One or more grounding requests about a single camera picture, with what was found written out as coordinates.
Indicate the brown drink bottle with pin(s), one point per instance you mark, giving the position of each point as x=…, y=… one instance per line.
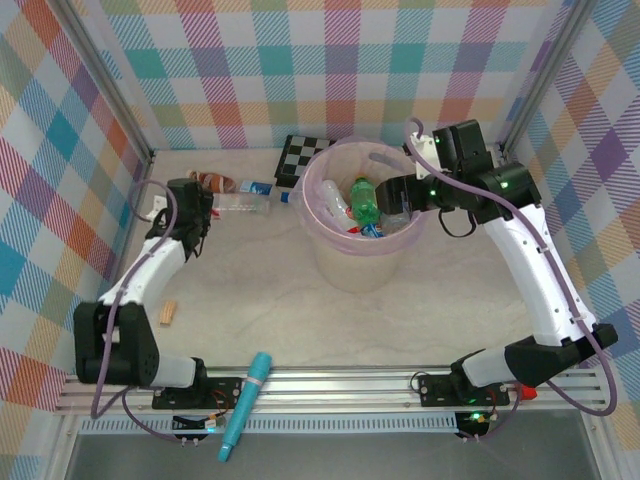
x=220, y=183

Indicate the clear bottle blue cap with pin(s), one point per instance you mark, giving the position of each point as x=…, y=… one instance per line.
x=245, y=204

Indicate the blue label water bottle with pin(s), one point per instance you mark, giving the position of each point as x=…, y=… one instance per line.
x=371, y=230
x=256, y=187

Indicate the green plastic bottle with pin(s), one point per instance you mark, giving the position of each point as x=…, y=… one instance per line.
x=365, y=200

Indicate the clear bottle white cap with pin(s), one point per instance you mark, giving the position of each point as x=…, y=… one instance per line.
x=332, y=197

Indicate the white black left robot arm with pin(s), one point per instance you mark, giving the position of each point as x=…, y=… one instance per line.
x=145, y=270

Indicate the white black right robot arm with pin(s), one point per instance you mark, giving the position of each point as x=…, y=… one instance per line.
x=540, y=270

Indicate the beige plastic bin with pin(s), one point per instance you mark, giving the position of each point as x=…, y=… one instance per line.
x=360, y=270

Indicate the small wooden block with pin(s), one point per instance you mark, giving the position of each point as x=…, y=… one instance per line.
x=168, y=313

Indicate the black white checkerboard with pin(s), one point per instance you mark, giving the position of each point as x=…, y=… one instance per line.
x=295, y=155

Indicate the teal marker pen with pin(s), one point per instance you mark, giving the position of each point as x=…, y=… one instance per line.
x=247, y=400

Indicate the small electronics board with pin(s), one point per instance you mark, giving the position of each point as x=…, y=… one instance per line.
x=192, y=424
x=475, y=420

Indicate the red plastic block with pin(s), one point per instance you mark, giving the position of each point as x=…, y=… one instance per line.
x=530, y=394

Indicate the aluminium frame post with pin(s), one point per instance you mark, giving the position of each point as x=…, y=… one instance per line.
x=545, y=80
x=110, y=85

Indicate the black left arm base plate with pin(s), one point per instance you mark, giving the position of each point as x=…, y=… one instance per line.
x=225, y=387

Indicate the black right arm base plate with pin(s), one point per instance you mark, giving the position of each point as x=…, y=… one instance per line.
x=435, y=390

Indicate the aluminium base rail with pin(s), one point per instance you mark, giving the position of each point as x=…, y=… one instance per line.
x=350, y=390

